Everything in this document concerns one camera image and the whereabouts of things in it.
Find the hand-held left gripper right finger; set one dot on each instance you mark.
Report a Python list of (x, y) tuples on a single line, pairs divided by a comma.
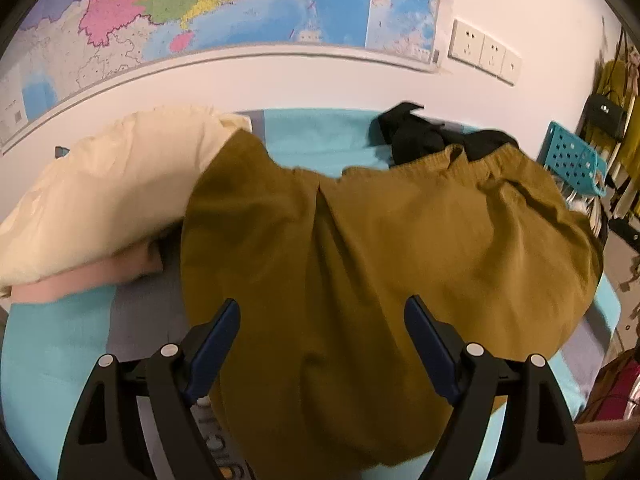
[(434, 347)]

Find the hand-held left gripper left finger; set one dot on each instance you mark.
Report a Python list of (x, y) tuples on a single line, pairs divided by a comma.
[(212, 347)]

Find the brown wide-leg pants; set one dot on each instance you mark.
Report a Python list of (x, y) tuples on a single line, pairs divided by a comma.
[(375, 260)]

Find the pink cloth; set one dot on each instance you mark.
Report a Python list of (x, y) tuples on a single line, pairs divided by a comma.
[(100, 277)]

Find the light blue bed sheet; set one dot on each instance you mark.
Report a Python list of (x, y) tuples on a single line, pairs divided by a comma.
[(50, 350)]

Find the cream duvet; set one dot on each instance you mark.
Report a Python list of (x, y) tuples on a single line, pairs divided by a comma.
[(100, 200)]

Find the dark red cloth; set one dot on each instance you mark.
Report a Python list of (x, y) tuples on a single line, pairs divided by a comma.
[(617, 385)]

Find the black garment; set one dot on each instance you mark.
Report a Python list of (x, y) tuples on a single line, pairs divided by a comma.
[(420, 140)]

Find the blue perforated plastic basket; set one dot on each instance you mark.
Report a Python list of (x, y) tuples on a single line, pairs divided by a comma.
[(570, 160)]

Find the black hanging bag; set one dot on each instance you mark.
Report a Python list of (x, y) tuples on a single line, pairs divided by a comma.
[(605, 117)]

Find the white wall switch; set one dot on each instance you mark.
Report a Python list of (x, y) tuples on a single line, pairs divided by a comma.
[(511, 67)]

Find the white wall socket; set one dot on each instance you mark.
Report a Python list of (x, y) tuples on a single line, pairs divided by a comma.
[(466, 41), (492, 54)]

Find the colourful wall map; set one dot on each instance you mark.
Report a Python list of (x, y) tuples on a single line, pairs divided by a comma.
[(250, 0)]

